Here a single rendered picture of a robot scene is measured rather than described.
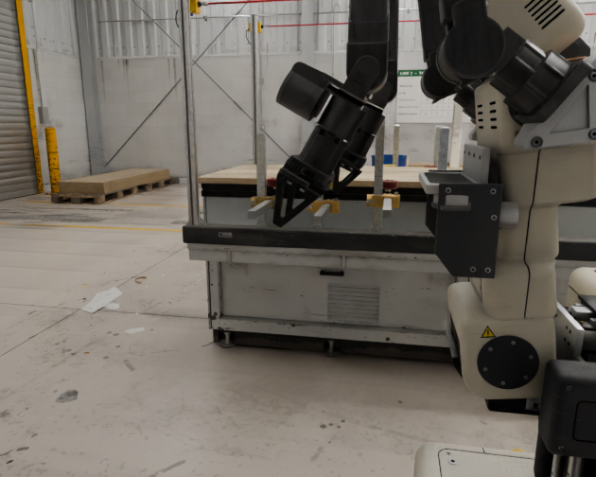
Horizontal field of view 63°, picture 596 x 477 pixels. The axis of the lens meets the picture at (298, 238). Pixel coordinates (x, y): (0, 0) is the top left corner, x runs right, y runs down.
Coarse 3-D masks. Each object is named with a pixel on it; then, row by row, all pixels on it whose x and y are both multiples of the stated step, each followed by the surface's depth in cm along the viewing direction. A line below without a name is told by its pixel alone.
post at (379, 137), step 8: (384, 120) 194; (384, 128) 194; (376, 136) 196; (384, 136) 196; (376, 144) 196; (376, 152) 197; (376, 160) 198; (376, 168) 198; (376, 176) 199; (376, 184) 200; (376, 192) 201; (376, 208) 202; (376, 216) 203; (376, 224) 204
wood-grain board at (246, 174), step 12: (228, 168) 275; (240, 168) 275; (252, 168) 275; (276, 168) 275; (360, 168) 275; (372, 168) 275; (384, 168) 275; (396, 168) 275; (408, 168) 275; (420, 168) 275; (432, 168) 275; (456, 168) 275; (204, 180) 230; (216, 180) 229; (228, 180) 228; (240, 180) 227; (252, 180) 226; (360, 180) 217; (372, 180) 217; (396, 180) 217; (408, 180) 217
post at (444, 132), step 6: (444, 132) 191; (444, 138) 191; (444, 144) 192; (438, 150) 194; (444, 150) 192; (438, 156) 193; (444, 156) 193; (438, 162) 193; (444, 162) 193; (438, 168) 194; (444, 168) 194
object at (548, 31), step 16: (496, 0) 75; (512, 0) 74; (528, 0) 74; (544, 0) 73; (560, 0) 73; (496, 16) 75; (512, 16) 75; (528, 16) 74; (544, 16) 74; (560, 16) 74; (576, 16) 73; (528, 32) 75; (544, 32) 74; (560, 32) 74; (576, 32) 74; (544, 48) 75; (560, 48) 76
